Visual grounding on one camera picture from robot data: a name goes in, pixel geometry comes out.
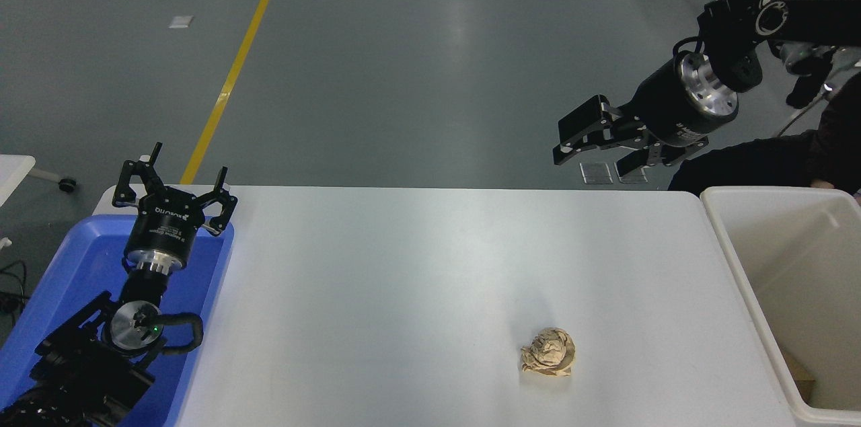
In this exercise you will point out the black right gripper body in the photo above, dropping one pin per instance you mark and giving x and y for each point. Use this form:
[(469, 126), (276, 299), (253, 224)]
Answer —
[(662, 111)]

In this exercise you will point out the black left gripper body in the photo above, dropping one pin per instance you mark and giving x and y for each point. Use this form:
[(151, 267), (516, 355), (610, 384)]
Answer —
[(165, 228)]

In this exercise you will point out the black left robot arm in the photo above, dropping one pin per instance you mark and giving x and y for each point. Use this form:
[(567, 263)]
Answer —
[(81, 360)]

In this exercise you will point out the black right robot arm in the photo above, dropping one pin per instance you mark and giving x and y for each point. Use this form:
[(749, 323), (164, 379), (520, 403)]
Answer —
[(807, 10)]

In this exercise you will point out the grey floor plate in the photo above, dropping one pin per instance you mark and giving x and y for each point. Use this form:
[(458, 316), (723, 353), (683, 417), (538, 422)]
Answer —
[(596, 173), (639, 177)]

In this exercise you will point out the person's hand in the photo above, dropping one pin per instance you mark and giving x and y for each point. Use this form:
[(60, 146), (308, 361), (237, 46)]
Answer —
[(822, 183)]

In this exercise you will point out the black caster wheel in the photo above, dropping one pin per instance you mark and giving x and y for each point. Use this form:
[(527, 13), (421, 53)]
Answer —
[(66, 186)]

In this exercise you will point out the blue plastic tray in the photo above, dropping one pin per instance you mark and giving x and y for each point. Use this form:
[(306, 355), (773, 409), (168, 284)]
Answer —
[(81, 259)]

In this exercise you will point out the person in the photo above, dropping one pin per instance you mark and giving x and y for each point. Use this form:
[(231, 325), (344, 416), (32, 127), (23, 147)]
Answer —
[(746, 165)]

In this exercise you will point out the white side table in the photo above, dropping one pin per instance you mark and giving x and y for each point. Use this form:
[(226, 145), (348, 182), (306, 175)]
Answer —
[(10, 175)]

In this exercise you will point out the large pale plastic bin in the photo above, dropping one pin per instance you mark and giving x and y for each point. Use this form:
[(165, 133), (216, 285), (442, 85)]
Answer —
[(773, 239)]

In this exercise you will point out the white paper scrap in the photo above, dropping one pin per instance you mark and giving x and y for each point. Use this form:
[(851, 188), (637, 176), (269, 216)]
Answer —
[(180, 21)]

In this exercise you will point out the crumpled tan paper ball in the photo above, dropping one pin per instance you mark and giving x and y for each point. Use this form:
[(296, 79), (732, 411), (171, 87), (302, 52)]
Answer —
[(548, 353)]

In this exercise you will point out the brown cardboard piece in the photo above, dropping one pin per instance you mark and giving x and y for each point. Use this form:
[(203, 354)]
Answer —
[(799, 380)]

